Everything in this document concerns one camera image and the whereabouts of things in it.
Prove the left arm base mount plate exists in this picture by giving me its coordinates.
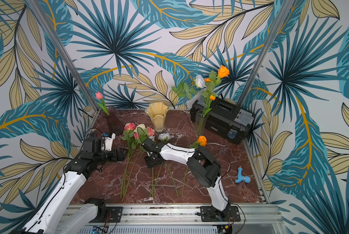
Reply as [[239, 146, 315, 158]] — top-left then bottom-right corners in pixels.
[[100, 206, 123, 223]]

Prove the cream yellow fluted vase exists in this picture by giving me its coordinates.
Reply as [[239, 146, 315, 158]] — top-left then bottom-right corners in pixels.
[[145, 102, 169, 132]]

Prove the black plastic toolbox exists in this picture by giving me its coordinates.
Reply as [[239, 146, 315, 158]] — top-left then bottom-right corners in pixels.
[[190, 97, 255, 144]]

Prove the orange rose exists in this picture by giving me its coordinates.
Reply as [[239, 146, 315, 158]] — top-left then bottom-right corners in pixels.
[[202, 78, 212, 118], [181, 136, 207, 197], [202, 94, 216, 118], [202, 65, 231, 118]]

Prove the clear glass vase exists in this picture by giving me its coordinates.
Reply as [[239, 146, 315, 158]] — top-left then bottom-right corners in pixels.
[[194, 110, 209, 137]]

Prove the right aluminium frame post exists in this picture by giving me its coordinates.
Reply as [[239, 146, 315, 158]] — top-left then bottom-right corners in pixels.
[[236, 0, 294, 107]]

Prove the dark purple ribbed vase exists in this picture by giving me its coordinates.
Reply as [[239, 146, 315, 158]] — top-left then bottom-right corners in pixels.
[[100, 106, 124, 136]]

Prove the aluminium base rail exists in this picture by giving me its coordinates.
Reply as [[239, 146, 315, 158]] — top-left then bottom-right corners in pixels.
[[56, 203, 287, 234]]

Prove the pink rose small bud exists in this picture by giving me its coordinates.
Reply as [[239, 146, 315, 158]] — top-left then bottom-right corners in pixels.
[[147, 127, 155, 197]]

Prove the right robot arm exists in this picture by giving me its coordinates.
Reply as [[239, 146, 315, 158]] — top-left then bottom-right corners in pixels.
[[141, 138, 231, 218]]

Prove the cream rose large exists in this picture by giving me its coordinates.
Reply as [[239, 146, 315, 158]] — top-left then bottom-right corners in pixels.
[[121, 123, 147, 202]]

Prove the blue object on table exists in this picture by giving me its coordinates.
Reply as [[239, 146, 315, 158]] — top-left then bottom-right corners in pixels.
[[235, 166, 251, 183]]

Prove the pink tulip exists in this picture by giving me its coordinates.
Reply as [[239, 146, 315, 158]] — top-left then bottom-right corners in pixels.
[[95, 92, 110, 116]]

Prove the white rose top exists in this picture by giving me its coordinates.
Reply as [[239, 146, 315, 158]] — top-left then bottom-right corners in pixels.
[[172, 75, 206, 100]]

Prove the aluminium frame post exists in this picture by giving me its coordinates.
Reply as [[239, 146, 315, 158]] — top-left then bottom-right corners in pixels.
[[27, 0, 99, 113], [236, 0, 294, 107]]

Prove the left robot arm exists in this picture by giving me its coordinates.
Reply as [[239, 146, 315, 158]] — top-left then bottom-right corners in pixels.
[[14, 137, 128, 234]]

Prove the left aluminium frame post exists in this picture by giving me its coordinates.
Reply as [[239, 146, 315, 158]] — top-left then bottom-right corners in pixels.
[[27, 0, 99, 113]]

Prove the white rose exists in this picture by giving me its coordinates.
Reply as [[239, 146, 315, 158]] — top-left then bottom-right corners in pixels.
[[148, 135, 179, 197], [150, 133, 172, 198], [172, 75, 206, 100]]

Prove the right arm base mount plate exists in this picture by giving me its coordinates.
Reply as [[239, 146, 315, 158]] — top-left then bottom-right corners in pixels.
[[197, 206, 241, 223]]

